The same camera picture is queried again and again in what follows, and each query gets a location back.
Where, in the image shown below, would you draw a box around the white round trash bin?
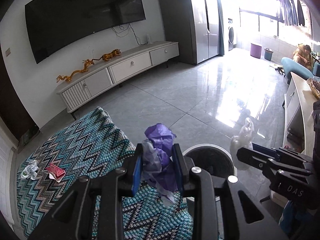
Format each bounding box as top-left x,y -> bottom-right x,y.
182,143 -> 238,202

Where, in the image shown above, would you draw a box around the blue small bin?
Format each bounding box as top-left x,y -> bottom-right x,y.
264,48 -> 274,61

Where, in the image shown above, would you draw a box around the purple round stool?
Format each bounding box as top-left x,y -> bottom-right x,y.
250,43 -> 262,59

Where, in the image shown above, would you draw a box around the white printed wrapper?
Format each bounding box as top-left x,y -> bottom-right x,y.
21,160 -> 39,180

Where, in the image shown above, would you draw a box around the white washing machine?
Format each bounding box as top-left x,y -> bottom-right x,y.
228,18 -> 235,51

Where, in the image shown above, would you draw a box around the tv power cable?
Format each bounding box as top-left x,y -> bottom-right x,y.
111,23 -> 144,46

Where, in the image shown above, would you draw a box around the person in yellow clothes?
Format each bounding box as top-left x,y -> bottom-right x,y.
293,44 -> 313,72

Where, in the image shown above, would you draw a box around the white side cabinet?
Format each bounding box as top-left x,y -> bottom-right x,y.
283,73 -> 317,157

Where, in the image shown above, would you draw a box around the wall light switch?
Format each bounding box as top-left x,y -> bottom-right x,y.
5,48 -> 11,57

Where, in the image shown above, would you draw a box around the white plastic bag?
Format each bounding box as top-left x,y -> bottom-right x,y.
229,118 -> 254,171

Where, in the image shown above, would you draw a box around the teal sofa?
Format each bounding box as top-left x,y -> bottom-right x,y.
281,57 -> 320,85

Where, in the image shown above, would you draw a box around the red wrapper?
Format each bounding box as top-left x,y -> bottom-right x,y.
45,163 -> 66,183

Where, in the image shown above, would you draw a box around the purple plastic bag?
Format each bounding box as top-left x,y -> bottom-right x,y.
142,123 -> 177,206

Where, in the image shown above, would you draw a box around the snacks on side cabinet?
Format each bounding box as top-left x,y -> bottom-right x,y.
307,76 -> 320,100

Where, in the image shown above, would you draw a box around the grey double-door refrigerator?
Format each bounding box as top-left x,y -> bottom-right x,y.
158,0 -> 220,65

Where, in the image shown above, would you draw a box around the golden tiger figurine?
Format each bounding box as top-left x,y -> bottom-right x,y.
94,49 -> 121,61

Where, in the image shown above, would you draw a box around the teal zigzag woven rug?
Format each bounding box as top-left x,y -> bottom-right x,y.
17,107 -> 193,239

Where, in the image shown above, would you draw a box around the large black wall television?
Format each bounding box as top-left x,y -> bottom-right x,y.
25,0 -> 145,63

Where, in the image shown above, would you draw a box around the white wall cabinet unit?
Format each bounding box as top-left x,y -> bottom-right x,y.
0,127 -> 16,225

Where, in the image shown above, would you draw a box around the white low tv cabinet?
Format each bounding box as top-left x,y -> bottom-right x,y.
56,41 -> 180,114

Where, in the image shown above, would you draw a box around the hanging dark clothes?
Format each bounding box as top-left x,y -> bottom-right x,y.
276,0 -> 305,27

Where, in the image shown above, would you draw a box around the golden dragon figurine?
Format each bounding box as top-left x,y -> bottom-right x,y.
56,59 -> 94,83

